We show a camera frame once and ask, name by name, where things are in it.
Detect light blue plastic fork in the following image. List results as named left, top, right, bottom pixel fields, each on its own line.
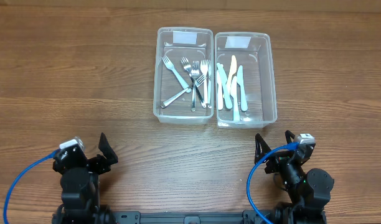
left=162, top=55, right=191, bottom=93

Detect left clear plastic container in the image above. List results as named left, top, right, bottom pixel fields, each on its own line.
left=153, top=27, right=215, bottom=124

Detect thin curved metal fork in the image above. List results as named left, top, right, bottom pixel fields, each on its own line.
left=181, top=57, right=207, bottom=112

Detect broad metal fork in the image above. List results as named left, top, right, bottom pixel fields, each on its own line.
left=161, top=75, right=207, bottom=108

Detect blue cable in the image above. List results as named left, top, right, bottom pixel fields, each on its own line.
left=2, top=149, right=61, bottom=224
left=246, top=142, right=300, bottom=224

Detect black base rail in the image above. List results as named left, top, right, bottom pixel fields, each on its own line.
left=113, top=210, right=266, bottom=224

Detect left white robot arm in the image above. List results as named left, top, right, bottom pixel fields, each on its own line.
left=52, top=133, right=118, bottom=224

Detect white plastic fork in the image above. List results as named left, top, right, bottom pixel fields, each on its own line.
left=200, top=59, right=210, bottom=106

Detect clear plastic container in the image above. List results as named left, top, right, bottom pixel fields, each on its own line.
left=213, top=32, right=278, bottom=128
left=153, top=27, right=215, bottom=124

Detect pale blue plastic knife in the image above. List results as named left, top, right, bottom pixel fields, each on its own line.
left=237, top=65, right=248, bottom=112

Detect right blue cable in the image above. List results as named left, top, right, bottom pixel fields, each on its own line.
left=246, top=142, right=300, bottom=224

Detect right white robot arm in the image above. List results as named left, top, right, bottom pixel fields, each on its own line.
left=247, top=130, right=334, bottom=223

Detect right clear plastic container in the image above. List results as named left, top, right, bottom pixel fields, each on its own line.
left=213, top=32, right=278, bottom=128

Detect light blue serrated knife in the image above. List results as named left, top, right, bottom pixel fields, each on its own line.
left=230, top=77, right=240, bottom=121

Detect cream white plastic knife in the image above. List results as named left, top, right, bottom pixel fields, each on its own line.
left=216, top=70, right=223, bottom=110

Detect yellow plastic knife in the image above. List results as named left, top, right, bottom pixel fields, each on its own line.
left=226, top=55, right=237, bottom=91

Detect left blue cable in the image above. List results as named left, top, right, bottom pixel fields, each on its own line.
left=2, top=149, right=61, bottom=224

